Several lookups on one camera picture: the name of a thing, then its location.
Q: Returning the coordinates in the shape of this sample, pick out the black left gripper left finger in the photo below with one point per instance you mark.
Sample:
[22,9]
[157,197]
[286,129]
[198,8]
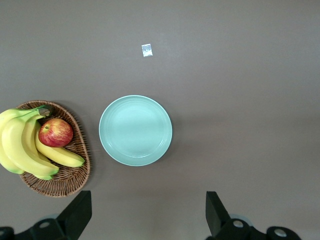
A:
[72,217]

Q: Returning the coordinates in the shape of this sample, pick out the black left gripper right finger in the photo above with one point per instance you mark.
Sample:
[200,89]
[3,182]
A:
[217,220]

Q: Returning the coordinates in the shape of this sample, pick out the light green round plate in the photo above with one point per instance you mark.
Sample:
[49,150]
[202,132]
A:
[136,131]

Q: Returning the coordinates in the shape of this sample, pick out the brown wicker basket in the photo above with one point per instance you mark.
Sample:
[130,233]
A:
[70,175]

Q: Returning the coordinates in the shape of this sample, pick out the red yellow apple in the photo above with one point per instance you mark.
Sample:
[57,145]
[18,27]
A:
[56,132]

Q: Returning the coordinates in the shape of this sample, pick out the yellow banana bunch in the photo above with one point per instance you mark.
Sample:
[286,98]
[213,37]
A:
[17,145]

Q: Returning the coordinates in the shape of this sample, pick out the brown table cover sheet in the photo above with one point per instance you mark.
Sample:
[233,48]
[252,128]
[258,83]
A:
[225,75]

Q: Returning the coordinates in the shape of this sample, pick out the small clear tape square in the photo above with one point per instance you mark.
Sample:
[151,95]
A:
[147,50]

